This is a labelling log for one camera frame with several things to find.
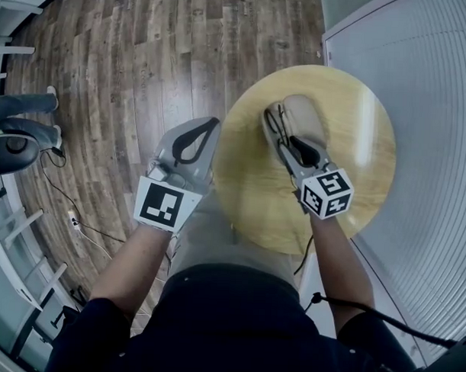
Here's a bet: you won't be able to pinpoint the person's left forearm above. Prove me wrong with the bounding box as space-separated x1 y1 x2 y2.
89 220 174 317

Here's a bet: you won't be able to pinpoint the round wooden side table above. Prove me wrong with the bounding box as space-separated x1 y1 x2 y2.
209 61 400 259

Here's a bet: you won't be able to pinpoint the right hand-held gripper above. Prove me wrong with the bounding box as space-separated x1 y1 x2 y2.
274 135 357 222

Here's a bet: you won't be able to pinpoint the person's grey trousers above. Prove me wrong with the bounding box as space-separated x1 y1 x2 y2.
168 190 306 295

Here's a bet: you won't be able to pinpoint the white floor cable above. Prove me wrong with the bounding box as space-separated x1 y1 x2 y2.
77 229 114 261

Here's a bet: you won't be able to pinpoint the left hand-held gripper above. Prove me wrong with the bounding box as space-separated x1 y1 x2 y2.
133 114 223 234

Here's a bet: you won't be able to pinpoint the eyeglasses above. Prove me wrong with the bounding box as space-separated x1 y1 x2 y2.
262 105 297 146

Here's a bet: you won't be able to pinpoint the grey shoulder bag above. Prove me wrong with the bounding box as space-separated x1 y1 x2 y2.
413 335 466 372

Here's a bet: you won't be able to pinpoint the person's right forearm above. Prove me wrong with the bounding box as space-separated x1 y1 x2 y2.
306 213 378 332

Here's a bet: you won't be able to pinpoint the person's dark shirt torso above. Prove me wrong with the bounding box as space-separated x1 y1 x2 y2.
45 257 422 372

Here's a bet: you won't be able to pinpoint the thin black floor cable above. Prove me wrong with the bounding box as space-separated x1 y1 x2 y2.
36 147 128 243

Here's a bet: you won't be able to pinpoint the thick black gripper cable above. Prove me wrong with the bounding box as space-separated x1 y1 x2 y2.
291 235 461 348

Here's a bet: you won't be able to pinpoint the beige glasses case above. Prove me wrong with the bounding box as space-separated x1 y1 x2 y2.
259 92 333 166

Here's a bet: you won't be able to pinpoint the white desk with slim legs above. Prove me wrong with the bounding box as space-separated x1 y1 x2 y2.
0 207 71 359

